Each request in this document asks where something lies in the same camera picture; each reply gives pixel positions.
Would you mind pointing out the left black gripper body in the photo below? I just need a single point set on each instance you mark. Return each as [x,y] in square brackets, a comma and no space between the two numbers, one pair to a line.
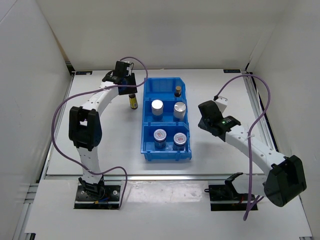
[128,90]

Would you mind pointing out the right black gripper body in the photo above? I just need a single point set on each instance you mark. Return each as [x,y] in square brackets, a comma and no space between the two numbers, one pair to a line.
[203,125]

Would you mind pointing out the yellow-label brown bottle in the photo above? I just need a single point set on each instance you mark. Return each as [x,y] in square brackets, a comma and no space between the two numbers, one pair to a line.
[133,101]
[178,91]

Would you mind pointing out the silver-top shaker can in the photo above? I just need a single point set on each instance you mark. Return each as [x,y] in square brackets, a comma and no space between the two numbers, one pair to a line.
[157,107]
[179,110]

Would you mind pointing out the white-lid dark jar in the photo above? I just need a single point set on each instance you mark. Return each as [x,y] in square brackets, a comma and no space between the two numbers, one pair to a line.
[160,138]
[179,141]

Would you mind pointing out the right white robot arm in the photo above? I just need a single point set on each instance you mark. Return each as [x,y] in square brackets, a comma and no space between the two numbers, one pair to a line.
[284,177]

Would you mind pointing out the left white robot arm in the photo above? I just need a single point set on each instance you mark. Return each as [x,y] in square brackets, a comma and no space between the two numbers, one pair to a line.
[85,129]

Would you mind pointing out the blue three-compartment plastic bin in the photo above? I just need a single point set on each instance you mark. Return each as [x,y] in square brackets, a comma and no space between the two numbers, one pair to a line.
[163,88]

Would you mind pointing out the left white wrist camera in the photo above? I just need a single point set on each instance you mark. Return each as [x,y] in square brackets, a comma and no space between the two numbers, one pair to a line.
[128,67]

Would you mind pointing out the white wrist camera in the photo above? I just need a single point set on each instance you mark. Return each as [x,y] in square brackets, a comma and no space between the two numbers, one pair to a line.
[221,103]
[128,67]

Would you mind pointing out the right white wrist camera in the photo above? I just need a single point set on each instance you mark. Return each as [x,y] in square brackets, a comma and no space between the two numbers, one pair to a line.
[221,103]

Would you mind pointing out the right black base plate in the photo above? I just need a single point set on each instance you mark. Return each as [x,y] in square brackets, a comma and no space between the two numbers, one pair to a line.
[224,197]

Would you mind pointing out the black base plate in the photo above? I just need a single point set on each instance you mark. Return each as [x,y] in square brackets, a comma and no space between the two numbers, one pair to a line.
[224,197]
[108,198]

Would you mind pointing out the front aluminium rail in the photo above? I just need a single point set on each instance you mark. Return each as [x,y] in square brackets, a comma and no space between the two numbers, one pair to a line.
[155,177]

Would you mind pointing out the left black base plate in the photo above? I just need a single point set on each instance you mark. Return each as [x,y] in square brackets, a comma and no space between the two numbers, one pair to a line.
[108,198]

